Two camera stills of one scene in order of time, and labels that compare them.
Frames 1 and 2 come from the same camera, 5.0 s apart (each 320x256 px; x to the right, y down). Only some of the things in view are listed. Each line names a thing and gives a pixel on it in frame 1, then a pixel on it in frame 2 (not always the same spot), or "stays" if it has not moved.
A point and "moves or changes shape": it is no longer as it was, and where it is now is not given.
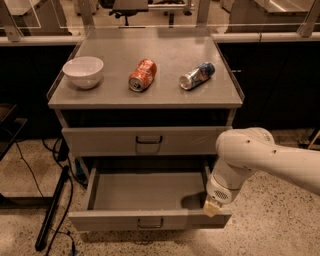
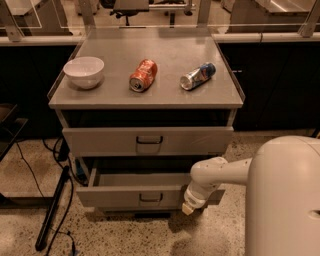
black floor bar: [51, 209] stays
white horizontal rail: [220, 38] stays
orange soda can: [143, 76] stays
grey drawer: [147, 196] moves or changes shape
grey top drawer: [142, 141] stays
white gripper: [219, 192] -> [192, 200]
